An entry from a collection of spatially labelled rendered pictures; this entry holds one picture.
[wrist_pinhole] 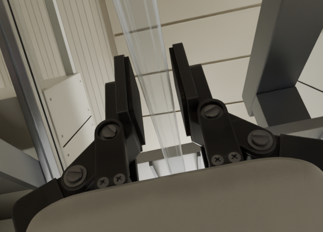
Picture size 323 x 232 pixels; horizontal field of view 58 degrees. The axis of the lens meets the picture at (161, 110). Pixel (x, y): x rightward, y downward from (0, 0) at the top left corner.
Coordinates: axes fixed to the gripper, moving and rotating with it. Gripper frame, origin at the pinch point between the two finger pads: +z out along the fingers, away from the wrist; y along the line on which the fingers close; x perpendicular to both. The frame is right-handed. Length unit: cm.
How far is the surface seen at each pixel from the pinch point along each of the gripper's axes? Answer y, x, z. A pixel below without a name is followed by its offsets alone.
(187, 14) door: 36, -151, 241
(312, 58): 45, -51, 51
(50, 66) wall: -121, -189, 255
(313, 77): 45, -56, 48
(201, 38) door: 46, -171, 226
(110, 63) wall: -52, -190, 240
